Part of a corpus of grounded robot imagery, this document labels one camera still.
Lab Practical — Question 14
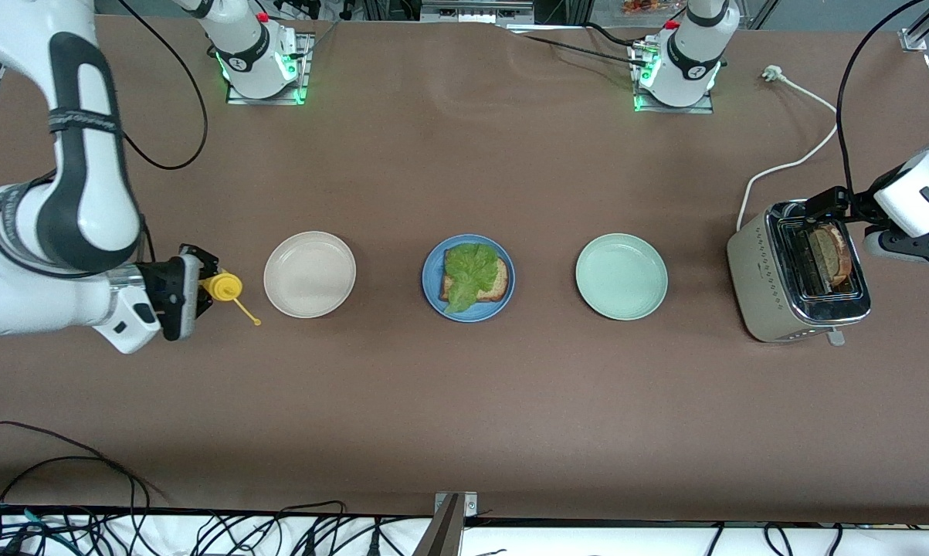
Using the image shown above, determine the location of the light bread slice brown crust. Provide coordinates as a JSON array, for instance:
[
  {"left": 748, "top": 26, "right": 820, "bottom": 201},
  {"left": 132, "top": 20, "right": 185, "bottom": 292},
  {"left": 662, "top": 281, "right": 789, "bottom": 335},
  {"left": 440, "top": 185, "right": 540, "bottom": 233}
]
[
  {"left": 439, "top": 249, "right": 510, "bottom": 303},
  {"left": 829, "top": 224, "right": 853, "bottom": 283}
]

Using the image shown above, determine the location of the grey metal box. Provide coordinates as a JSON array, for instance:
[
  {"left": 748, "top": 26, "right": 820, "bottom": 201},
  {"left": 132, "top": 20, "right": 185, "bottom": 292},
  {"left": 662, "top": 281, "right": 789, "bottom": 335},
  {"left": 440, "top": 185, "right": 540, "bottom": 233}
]
[{"left": 420, "top": 0, "right": 536, "bottom": 24}]

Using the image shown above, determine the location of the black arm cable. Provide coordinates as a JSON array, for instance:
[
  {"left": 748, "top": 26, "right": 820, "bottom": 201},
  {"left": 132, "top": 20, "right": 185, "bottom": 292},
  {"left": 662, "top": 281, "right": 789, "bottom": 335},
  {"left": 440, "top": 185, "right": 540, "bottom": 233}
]
[
  {"left": 835, "top": 0, "right": 928, "bottom": 198},
  {"left": 117, "top": 0, "right": 209, "bottom": 171}
]

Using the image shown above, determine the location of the long black cable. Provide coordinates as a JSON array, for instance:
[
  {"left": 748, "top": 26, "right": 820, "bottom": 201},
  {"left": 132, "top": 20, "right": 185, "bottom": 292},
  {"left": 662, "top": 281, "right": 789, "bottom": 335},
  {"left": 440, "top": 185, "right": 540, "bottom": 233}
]
[
  {"left": 0, "top": 421, "right": 168, "bottom": 503},
  {"left": 0, "top": 456, "right": 152, "bottom": 541}
]

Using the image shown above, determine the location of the black base cable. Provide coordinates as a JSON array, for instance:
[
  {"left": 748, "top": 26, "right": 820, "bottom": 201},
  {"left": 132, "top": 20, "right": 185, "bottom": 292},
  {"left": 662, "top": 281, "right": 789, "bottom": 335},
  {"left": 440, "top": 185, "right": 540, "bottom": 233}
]
[{"left": 522, "top": 23, "right": 650, "bottom": 66}]

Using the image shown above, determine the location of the black looped cable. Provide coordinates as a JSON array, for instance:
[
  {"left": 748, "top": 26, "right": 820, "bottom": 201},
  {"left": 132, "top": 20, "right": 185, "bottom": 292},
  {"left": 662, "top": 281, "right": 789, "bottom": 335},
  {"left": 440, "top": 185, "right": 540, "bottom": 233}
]
[{"left": 275, "top": 500, "right": 351, "bottom": 545}]

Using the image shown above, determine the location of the green lettuce leaf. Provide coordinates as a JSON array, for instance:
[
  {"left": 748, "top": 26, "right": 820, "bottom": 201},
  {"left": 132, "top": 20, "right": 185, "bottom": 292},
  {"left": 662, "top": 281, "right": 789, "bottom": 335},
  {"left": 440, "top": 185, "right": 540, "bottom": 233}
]
[{"left": 442, "top": 242, "right": 500, "bottom": 314}]

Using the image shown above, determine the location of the blue round plate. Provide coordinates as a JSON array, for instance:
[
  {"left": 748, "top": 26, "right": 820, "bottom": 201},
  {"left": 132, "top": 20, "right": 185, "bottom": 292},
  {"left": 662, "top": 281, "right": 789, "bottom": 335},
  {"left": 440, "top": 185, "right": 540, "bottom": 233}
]
[{"left": 422, "top": 234, "right": 516, "bottom": 323}]

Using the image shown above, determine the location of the green round plate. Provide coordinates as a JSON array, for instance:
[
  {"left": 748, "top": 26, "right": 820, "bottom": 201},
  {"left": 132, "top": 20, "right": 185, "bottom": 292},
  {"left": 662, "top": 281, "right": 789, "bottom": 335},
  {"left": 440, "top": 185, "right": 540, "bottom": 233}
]
[{"left": 575, "top": 233, "right": 669, "bottom": 321}]

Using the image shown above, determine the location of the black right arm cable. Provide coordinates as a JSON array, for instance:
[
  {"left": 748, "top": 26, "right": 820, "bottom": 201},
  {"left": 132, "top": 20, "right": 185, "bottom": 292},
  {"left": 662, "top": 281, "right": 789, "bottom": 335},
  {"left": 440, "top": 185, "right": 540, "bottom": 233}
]
[{"left": 117, "top": 0, "right": 209, "bottom": 171}]

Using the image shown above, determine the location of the metal mounting bracket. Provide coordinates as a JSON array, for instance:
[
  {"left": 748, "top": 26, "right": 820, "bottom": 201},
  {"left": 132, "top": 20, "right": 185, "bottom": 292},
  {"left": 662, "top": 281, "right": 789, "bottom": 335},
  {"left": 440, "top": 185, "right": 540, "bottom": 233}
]
[{"left": 412, "top": 491, "right": 479, "bottom": 556}]

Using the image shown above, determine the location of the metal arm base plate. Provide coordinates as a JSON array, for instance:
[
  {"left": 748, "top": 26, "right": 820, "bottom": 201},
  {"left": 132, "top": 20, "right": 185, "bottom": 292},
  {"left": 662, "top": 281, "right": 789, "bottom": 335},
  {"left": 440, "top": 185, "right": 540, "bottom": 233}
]
[
  {"left": 632, "top": 42, "right": 716, "bottom": 115},
  {"left": 226, "top": 32, "right": 310, "bottom": 106}
]

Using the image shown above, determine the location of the teal cable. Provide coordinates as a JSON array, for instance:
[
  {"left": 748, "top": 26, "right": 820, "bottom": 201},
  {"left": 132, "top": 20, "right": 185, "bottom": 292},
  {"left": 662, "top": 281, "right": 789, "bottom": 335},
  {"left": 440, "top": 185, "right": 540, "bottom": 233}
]
[{"left": 0, "top": 502, "right": 75, "bottom": 555}]

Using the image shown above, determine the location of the white toaster power cord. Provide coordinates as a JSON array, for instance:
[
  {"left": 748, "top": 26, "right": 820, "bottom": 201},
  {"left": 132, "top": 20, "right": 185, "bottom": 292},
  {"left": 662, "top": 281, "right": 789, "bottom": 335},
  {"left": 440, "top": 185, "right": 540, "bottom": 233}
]
[{"left": 736, "top": 66, "right": 842, "bottom": 232}]

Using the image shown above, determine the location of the beige round plate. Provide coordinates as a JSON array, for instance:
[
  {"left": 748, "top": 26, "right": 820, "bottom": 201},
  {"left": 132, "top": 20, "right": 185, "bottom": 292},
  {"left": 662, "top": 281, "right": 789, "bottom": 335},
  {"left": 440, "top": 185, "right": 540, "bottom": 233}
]
[{"left": 263, "top": 231, "right": 357, "bottom": 319}]

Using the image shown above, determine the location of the dark wholewheat bread slice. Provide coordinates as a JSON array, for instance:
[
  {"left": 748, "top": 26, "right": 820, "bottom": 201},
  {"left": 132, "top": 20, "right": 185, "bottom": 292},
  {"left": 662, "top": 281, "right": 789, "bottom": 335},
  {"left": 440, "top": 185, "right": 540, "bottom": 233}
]
[{"left": 810, "top": 225, "right": 842, "bottom": 288}]

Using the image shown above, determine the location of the yellow mustard squeeze bottle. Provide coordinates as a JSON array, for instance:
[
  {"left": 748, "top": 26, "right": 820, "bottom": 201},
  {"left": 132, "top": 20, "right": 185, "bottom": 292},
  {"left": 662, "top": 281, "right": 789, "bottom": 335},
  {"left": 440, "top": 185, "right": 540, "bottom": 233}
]
[{"left": 202, "top": 272, "right": 263, "bottom": 327}]

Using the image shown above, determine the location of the silver two-slot toaster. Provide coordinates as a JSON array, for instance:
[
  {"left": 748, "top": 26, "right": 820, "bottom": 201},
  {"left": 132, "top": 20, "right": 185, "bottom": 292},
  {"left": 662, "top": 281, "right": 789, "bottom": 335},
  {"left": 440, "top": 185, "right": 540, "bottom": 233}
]
[{"left": 727, "top": 198, "right": 872, "bottom": 346}]

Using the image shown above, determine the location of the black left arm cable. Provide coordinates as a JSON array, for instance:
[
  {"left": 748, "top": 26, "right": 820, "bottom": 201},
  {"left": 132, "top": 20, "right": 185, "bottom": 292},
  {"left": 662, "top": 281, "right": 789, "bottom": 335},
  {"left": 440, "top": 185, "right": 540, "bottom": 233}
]
[{"left": 835, "top": 0, "right": 928, "bottom": 198}]

